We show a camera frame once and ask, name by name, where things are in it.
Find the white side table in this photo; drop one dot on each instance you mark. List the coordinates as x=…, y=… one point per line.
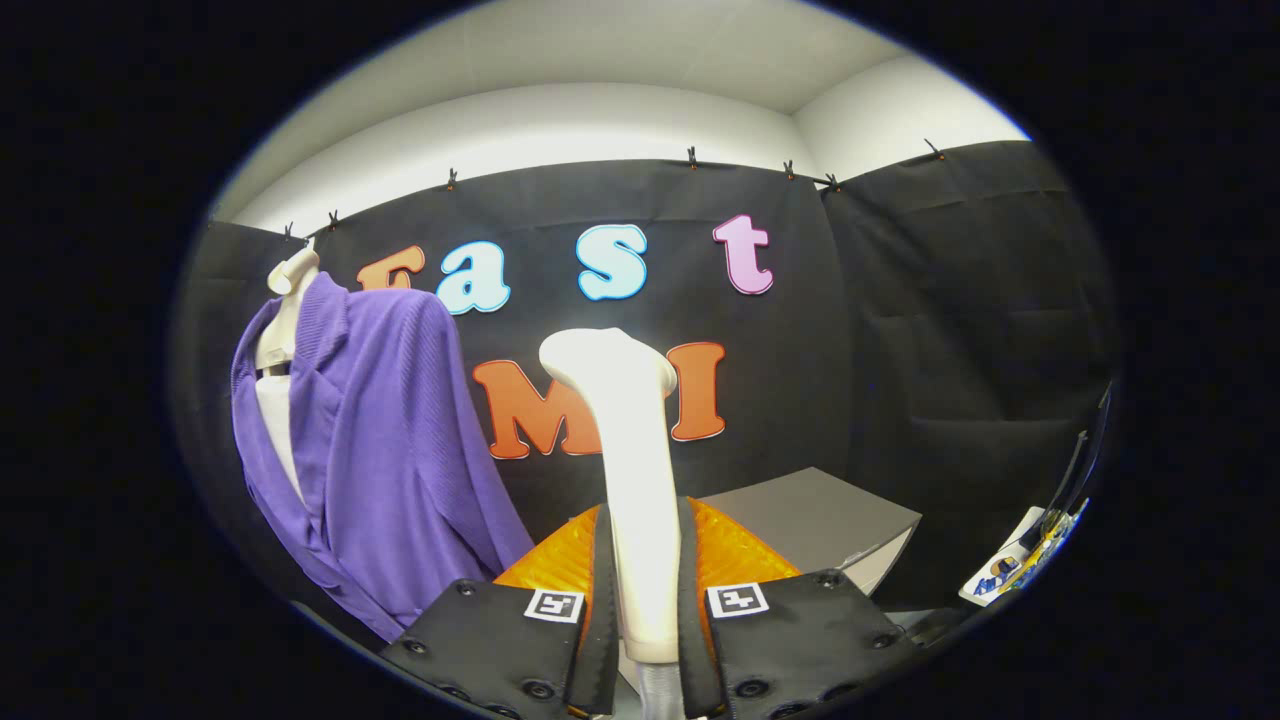
x=1022, y=528

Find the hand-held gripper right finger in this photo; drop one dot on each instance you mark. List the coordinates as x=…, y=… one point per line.
x=688, y=600

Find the yellow bottle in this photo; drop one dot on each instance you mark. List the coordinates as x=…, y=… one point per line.
x=1040, y=548

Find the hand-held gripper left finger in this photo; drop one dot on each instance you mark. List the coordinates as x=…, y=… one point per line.
x=604, y=620

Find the grey cabinet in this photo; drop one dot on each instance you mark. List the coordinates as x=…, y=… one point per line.
x=810, y=510

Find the white mannequin torso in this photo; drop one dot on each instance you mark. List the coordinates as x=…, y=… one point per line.
x=275, y=420

